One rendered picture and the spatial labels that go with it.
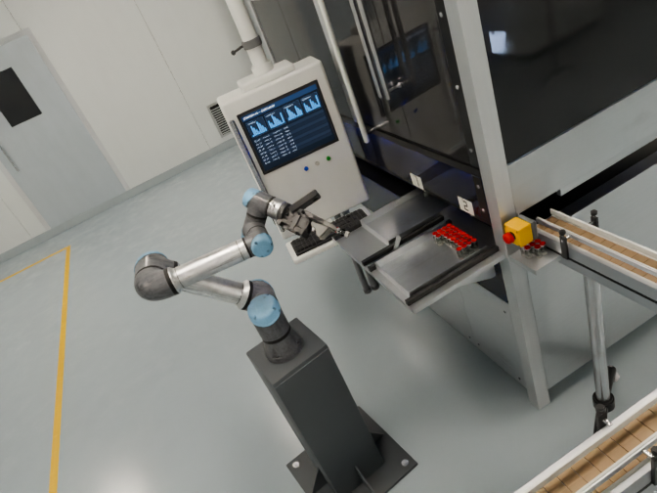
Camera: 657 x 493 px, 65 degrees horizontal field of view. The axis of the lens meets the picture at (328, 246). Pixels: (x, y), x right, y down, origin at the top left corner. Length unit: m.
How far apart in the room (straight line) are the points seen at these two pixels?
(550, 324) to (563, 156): 0.71
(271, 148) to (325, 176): 0.31
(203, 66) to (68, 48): 1.50
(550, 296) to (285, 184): 1.29
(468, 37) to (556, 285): 1.05
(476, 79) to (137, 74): 5.61
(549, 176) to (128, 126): 5.72
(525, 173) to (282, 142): 1.14
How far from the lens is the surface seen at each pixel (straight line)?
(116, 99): 6.91
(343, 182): 2.63
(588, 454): 1.35
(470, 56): 1.62
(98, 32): 6.85
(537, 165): 1.89
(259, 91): 2.42
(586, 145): 2.03
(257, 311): 1.89
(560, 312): 2.31
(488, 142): 1.72
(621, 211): 2.31
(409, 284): 1.93
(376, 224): 2.33
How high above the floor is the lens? 2.07
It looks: 31 degrees down
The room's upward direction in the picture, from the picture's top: 23 degrees counter-clockwise
